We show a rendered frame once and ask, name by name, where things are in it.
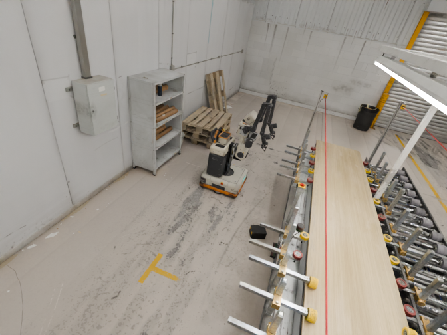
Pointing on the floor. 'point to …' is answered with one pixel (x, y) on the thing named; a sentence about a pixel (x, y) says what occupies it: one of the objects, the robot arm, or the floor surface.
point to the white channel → (439, 68)
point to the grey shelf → (157, 149)
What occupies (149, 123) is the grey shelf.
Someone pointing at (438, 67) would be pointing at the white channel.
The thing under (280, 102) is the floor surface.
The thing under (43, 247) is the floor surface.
